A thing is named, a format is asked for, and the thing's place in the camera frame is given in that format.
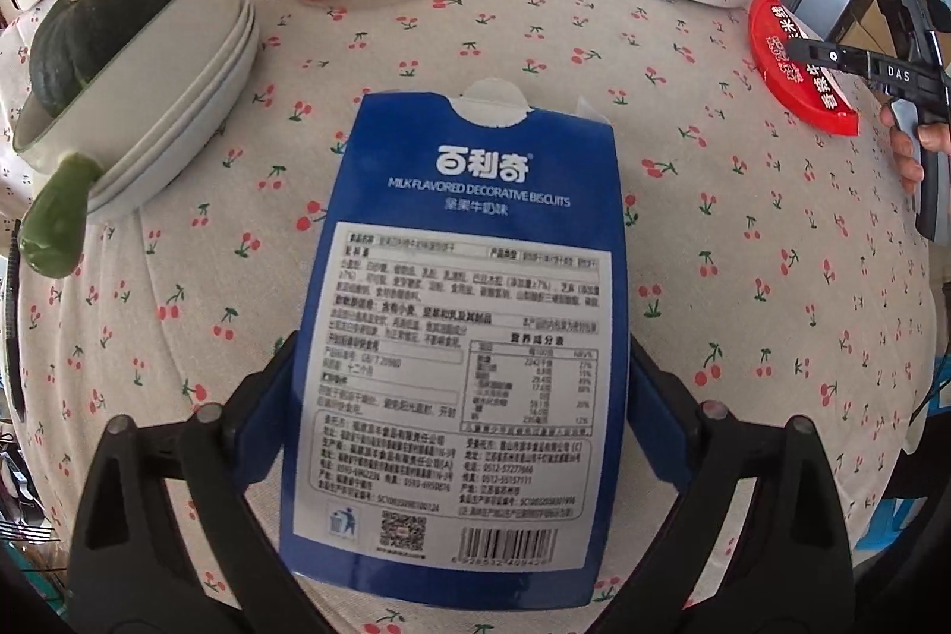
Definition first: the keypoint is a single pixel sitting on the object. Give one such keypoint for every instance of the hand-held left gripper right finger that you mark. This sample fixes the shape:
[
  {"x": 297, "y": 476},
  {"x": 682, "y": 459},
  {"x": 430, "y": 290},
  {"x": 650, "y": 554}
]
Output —
[{"x": 657, "y": 404}]

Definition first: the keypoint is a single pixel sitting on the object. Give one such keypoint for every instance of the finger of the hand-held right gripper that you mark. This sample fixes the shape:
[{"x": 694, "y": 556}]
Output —
[{"x": 854, "y": 60}]

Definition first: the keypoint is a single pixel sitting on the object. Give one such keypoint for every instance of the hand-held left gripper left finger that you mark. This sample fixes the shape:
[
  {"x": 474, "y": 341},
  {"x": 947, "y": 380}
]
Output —
[{"x": 260, "y": 404}]

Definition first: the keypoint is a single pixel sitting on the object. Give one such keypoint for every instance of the blue biscuit box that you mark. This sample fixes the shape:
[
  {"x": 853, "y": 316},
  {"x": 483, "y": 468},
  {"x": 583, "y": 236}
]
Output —
[{"x": 460, "y": 307}]

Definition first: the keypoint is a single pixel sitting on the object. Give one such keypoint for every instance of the person's right hand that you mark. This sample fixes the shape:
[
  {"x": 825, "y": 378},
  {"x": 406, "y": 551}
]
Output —
[{"x": 903, "y": 151}]

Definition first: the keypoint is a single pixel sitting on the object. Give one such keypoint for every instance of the red instant food bowl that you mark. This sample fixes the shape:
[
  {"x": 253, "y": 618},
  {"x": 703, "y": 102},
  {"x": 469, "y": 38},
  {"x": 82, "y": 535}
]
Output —
[{"x": 795, "y": 69}]

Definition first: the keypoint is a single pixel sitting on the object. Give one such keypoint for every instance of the cherry print tablecloth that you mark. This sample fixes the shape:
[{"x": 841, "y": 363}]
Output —
[{"x": 743, "y": 248}]

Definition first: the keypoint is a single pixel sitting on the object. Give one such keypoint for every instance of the green pepper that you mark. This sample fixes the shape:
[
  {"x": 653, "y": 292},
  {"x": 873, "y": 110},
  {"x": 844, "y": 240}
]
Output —
[{"x": 56, "y": 225}]

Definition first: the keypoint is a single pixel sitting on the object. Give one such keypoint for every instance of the stack of grey bowls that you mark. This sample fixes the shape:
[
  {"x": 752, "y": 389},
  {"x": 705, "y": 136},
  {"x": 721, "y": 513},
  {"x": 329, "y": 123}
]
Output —
[{"x": 178, "y": 99}]

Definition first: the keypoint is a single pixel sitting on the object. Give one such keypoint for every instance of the dark green squash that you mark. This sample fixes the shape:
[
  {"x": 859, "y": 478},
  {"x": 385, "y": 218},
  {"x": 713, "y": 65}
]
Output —
[{"x": 96, "y": 25}]

